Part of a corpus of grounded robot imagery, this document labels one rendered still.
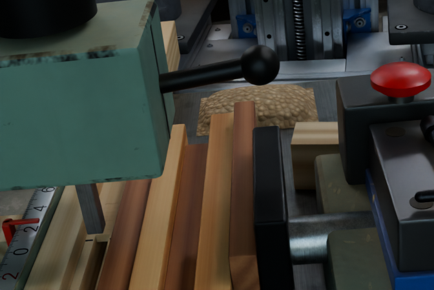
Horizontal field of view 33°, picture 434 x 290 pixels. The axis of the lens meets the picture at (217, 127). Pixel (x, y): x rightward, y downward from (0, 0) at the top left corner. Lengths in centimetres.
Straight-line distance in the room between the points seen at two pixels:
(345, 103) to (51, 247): 18
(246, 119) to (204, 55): 77
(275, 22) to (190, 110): 55
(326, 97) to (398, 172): 30
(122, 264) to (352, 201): 12
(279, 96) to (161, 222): 24
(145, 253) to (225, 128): 12
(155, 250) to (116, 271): 2
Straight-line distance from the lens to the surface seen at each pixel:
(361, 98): 39
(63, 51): 33
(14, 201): 236
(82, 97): 34
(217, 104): 61
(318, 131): 51
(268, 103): 60
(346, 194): 40
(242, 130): 43
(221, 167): 42
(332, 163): 43
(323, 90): 65
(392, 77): 37
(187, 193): 43
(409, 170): 34
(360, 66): 111
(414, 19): 103
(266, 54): 35
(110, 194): 46
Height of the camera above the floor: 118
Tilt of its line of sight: 28 degrees down
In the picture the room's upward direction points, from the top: 8 degrees counter-clockwise
